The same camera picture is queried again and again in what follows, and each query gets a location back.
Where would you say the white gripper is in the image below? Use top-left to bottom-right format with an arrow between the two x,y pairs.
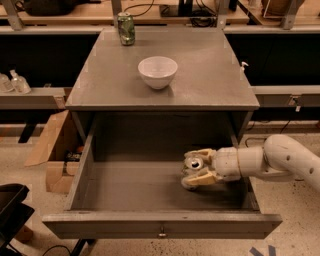
181,147 -> 240,187

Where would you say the white green 7up can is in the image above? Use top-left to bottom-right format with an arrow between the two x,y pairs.
181,156 -> 204,191

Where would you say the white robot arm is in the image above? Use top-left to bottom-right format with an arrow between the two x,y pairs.
181,134 -> 320,191

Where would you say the grey open top drawer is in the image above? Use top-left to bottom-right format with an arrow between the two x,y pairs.
43,113 -> 282,239

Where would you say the grey cabinet counter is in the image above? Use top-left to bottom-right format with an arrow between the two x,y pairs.
66,26 -> 259,126

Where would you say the green soda can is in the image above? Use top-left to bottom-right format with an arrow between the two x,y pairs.
117,12 -> 135,46

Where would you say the small white pump bottle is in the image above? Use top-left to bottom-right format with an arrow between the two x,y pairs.
240,61 -> 249,80

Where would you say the white ceramic bowl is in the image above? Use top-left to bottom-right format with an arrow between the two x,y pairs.
138,56 -> 178,89

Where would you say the brown cardboard box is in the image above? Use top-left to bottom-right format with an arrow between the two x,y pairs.
24,110 -> 83,193

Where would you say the black chair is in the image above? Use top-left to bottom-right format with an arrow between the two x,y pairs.
0,183 -> 34,256

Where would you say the clear sanitizer pump bottle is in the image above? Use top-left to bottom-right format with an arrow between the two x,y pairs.
10,70 -> 31,94

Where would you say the black bag on bench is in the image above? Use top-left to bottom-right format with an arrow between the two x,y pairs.
21,0 -> 78,17

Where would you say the metal drawer handle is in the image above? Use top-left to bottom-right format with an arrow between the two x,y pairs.
158,226 -> 167,239

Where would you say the black floor cable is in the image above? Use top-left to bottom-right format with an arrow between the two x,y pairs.
244,119 -> 294,153

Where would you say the wooden workbench with frame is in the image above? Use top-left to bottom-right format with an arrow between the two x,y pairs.
0,0 -> 320,36

